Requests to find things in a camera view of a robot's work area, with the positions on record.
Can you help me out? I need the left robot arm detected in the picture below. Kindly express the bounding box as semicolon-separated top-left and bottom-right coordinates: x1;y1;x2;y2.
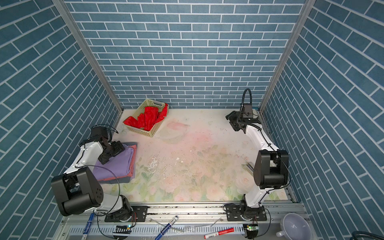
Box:
51;124;137;222

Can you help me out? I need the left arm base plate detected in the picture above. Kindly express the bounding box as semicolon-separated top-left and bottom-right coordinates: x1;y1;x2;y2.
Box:
105;206;149;223

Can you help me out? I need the red t shirt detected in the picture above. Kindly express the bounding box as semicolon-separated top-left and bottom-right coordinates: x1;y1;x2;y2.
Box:
123;104;169;132

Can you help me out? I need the blue marker pen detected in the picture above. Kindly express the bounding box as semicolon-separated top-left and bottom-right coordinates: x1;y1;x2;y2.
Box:
155;216;179;240

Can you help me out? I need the aluminium mounting rail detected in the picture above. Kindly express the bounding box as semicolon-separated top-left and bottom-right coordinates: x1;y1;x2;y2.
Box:
53;201;316;240

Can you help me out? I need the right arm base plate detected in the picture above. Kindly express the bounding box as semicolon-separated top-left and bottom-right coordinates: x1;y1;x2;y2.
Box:
223;204;267;222

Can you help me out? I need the blue pen at left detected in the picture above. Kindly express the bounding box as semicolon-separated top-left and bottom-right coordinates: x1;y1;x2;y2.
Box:
81;213;95;240

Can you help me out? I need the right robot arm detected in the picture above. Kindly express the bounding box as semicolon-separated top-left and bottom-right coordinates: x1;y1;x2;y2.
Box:
226;103;289;221

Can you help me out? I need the black cable at corner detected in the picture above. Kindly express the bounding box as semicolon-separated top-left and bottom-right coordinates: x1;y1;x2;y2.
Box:
350;230;384;240

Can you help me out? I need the purple t shirt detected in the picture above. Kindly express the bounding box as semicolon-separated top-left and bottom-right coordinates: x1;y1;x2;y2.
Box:
92;143;135;181

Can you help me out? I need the red marker pen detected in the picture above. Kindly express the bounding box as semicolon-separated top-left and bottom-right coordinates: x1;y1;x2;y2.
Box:
204;228;235;239

